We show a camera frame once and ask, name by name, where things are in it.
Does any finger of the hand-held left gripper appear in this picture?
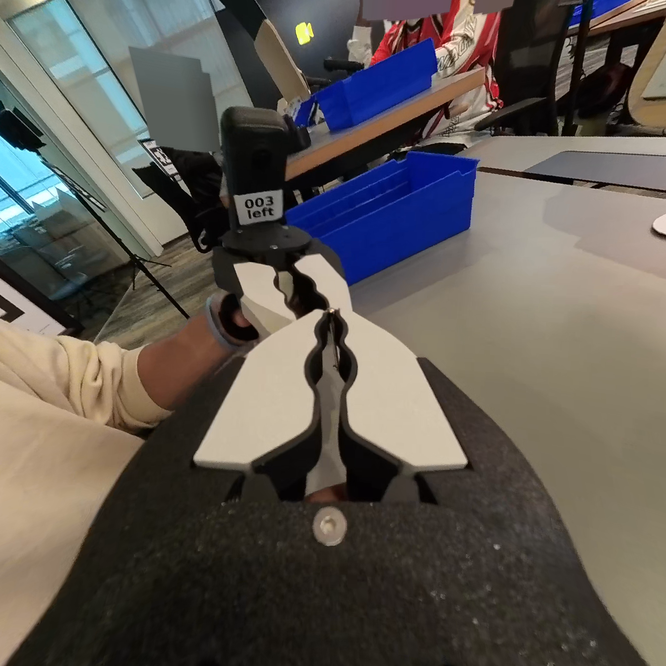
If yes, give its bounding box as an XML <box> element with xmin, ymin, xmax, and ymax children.
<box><xmin>293</xmin><ymin>254</ymin><xmax>355</xmax><ymax>319</ymax></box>
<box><xmin>232</xmin><ymin>261</ymin><xmax>298</xmax><ymax>339</ymax></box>

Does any person's left forearm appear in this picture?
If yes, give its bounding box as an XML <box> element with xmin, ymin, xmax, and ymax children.
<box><xmin>0</xmin><ymin>318</ymin><xmax>190</xmax><ymax>434</ymax></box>

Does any cardboard box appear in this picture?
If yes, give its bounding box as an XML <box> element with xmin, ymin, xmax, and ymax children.
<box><xmin>253</xmin><ymin>20</ymin><xmax>314</xmax><ymax>106</ymax></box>

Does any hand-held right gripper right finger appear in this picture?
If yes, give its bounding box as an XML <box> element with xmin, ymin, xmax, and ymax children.
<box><xmin>339</xmin><ymin>310</ymin><xmax>470</xmax><ymax>473</ymax></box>

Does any thin metal nail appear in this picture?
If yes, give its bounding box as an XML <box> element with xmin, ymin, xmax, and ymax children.
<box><xmin>328</xmin><ymin>308</ymin><xmax>342</xmax><ymax>373</ymax></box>

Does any wooden desk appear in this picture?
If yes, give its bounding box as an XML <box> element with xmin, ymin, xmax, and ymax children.
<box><xmin>283</xmin><ymin>68</ymin><xmax>487</xmax><ymax>181</ymax></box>

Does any person's torso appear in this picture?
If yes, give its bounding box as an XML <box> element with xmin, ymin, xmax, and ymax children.
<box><xmin>0</xmin><ymin>403</ymin><xmax>149</xmax><ymax>654</ymax></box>

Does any small blue bin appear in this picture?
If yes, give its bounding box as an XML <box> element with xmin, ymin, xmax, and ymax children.
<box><xmin>291</xmin><ymin>96</ymin><xmax>319</xmax><ymax>129</ymax></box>

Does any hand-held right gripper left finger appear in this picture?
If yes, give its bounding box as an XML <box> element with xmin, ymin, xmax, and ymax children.
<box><xmin>193</xmin><ymin>308</ymin><xmax>331</xmax><ymax>469</ymax></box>

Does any person's left hand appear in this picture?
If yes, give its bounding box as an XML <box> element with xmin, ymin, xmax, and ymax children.
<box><xmin>177</xmin><ymin>304</ymin><xmax>261</xmax><ymax>376</ymax></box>

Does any black light stand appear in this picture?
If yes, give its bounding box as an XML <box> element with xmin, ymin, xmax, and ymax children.
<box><xmin>0</xmin><ymin>101</ymin><xmax>191</xmax><ymax>321</ymax></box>

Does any dark grey mat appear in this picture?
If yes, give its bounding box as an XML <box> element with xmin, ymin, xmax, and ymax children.
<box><xmin>523</xmin><ymin>151</ymin><xmax>666</xmax><ymax>191</ymax></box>

